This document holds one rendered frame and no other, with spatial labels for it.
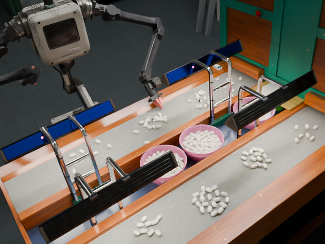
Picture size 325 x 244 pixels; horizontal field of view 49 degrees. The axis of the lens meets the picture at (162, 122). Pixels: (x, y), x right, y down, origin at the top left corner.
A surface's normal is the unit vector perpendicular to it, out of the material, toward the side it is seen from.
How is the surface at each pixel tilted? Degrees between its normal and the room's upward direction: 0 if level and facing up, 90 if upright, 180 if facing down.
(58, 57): 90
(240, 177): 0
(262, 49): 90
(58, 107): 0
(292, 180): 0
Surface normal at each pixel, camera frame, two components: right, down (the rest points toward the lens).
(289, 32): -0.81, 0.43
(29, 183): -0.11, -0.78
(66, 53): 0.50, 0.50
